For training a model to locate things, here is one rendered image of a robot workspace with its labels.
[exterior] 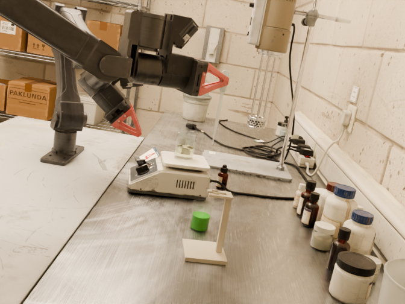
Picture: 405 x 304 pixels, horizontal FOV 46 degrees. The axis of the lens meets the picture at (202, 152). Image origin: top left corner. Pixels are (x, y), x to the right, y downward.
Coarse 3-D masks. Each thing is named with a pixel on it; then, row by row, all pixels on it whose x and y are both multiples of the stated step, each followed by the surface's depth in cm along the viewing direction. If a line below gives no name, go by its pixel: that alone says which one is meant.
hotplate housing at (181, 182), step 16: (160, 160) 124; (128, 176) 123; (144, 176) 116; (160, 176) 116; (176, 176) 117; (192, 176) 118; (208, 176) 119; (144, 192) 117; (160, 192) 118; (176, 192) 118; (192, 192) 119
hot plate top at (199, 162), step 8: (168, 152) 127; (168, 160) 119; (176, 160) 120; (184, 160) 121; (192, 160) 122; (200, 160) 124; (184, 168) 117; (192, 168) 118; (200, 168) 118; (208, 168) 118
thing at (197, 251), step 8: (208, 192) 89; (216, 192) 88; (224, 192) 89; (224, 200) 89; (224, 208) 89; (224, 216) 89; (224, 224) 90; (224, 232) 90; (184, 240) 94; (192, 240) 94; (184, 248) 90; (192, 248) 91; (200, 248) 92; (208, 248) 92; (216, 248) 91; (184, 256) 88; (192, 256) 88; (200, 256) 88; (208, 256) 89; (216, 256) 89; (224, 256) 90; (224, 264) 88
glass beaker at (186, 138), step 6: (180, 132) 123; (186, 132) 124; (192, 132) 124; (180, 138) 120; (186, 138) 119; (192, 138) 120; (180, 144) 120; (186, 144) 120; (192, 144) 120; (180, 150) 120; (186, 150) 120; (192, 150) 121; (174, 156) 122; (180, 156) 121; (186, 156) 121; (192, 156) 122
